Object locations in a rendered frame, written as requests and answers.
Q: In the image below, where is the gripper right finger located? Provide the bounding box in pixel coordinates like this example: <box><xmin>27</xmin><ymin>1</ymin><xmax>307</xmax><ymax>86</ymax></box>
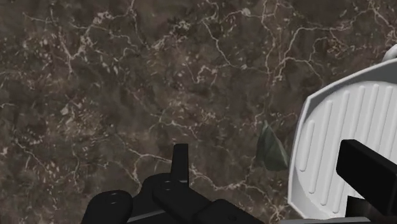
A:
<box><xmin>335</xmin><ymin>139</ymin><xmax>397</xmax><ymax>224</ymax></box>

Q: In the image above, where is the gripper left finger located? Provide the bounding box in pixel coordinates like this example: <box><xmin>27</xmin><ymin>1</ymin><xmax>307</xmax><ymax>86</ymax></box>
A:
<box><xmin>81</xmin><ymin>143</ymin><xmax>225</xmax><ymax>224</ymax></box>

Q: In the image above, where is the white ribbed tray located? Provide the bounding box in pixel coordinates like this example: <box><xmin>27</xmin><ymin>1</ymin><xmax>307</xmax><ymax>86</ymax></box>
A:
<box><xmin>287</xmin><ymin>59</ymin><xmax>397</xmax><ymax>221</ymax></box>

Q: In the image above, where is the dark green pointed object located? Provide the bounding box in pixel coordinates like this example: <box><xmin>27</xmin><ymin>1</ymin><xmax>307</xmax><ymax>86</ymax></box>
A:
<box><xmin>254</xmin><ymin>120</ymin><xmax>291</xmax><ymax>172</ymax></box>

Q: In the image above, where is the white rounded object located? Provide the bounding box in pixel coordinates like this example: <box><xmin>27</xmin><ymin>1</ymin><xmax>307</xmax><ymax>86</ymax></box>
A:
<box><xmin>381</xmin><ymin>44</ymin><xmax>397</xmax><ymax>63</ymax></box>

